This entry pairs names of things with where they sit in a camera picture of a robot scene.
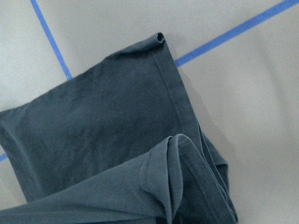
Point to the black printed t-shirt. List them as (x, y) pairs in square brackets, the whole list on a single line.
[(118, 144)]

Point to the blue tape line lengthwise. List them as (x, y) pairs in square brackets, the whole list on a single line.
[(51, 39)]

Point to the blue tape line crosswise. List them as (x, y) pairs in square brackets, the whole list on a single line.
[(239, 60)]

